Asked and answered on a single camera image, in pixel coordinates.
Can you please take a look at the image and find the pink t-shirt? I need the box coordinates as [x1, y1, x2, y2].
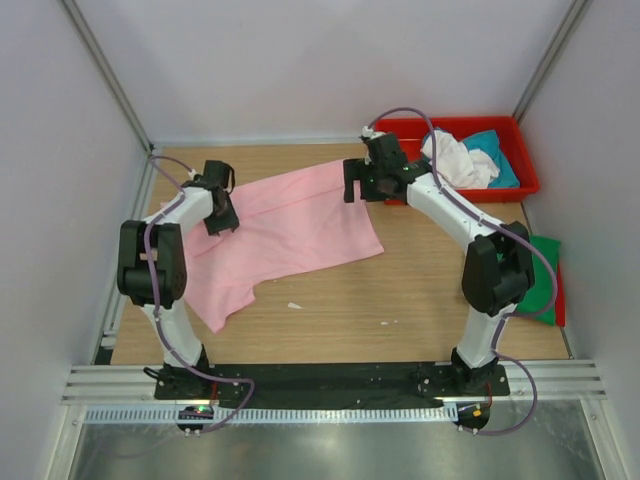
[183, 160, 384, 333]

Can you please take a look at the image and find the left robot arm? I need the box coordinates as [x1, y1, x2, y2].
[116, 180, 239, 400]

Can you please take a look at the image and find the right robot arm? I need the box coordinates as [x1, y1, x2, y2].
[343, 159, 534, 393]

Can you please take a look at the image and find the red plastic bin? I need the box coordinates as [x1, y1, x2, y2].
[375, 115, 540, 203]

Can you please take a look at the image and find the white crumpled t-shirt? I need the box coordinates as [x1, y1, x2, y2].
[421, 129, 500, 189]

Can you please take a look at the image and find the teal crumpled t-shirt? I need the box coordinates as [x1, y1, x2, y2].
[462, 130, 520, 190]

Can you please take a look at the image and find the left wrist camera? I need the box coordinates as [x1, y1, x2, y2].
[193, 160, 236, 193]

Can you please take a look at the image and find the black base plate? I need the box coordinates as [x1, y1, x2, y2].
[143, 362, 510, 408]

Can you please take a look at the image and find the white slotted cable duct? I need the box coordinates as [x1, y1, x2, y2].
[85, 404, 458, 425]

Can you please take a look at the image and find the aluminium frame rail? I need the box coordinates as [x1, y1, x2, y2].
[62, 359, 606, 404]

